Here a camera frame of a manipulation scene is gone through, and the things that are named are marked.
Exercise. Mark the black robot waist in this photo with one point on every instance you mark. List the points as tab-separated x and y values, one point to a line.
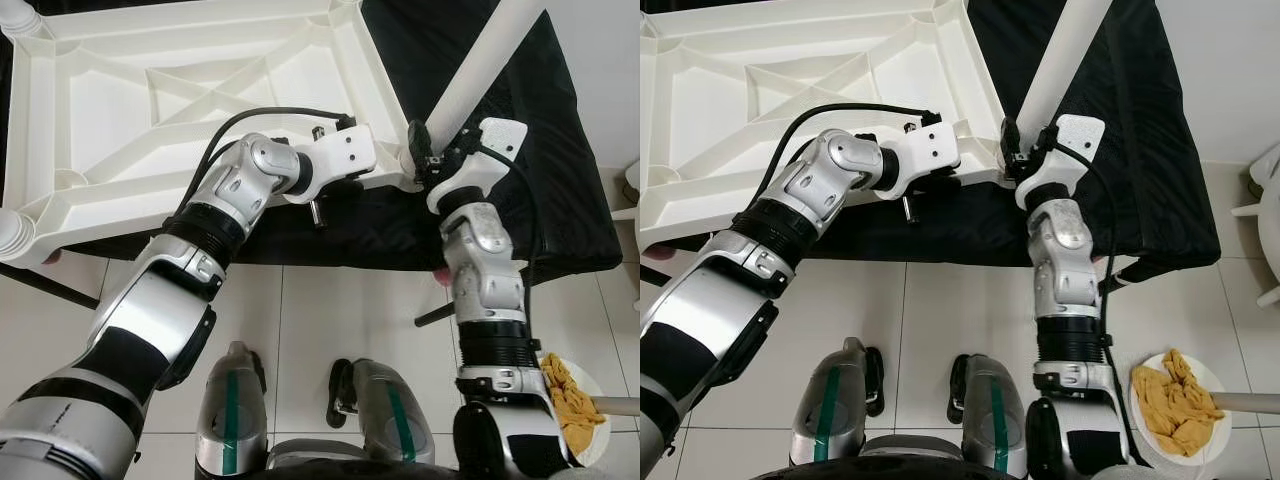
370	473
920	473

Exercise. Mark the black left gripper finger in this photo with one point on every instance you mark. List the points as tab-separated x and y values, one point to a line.
942	181
350	181

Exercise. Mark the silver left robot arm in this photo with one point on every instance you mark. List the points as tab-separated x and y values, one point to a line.
740	290
160	300

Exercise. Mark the silver right robot leg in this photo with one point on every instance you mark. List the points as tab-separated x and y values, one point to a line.
390	415
990	420

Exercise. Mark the silver robot leg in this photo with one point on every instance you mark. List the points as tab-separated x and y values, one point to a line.
390	415
820	425
990	420
225	425

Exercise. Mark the black cloth table cover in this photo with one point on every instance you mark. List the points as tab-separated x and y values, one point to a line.
520	200
1150	200

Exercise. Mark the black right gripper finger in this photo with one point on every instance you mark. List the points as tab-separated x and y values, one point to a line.
419	150
1011	148

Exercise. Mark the white round plate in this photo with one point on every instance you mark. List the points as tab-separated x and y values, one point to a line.
603	425
1225	430

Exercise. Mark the grey pole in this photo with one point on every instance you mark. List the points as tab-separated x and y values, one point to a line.
620	406
1250	403

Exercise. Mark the white plastic chair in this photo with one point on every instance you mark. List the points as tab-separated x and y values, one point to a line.
1265	215
628	190

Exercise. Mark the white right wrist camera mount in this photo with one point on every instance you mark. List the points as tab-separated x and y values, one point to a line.
490	160
1070	155

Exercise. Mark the silver left robot leg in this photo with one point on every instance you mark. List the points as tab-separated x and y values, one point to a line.
820	425
225	425

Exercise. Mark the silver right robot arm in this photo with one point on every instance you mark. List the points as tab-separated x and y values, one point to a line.
1065	290
485	290

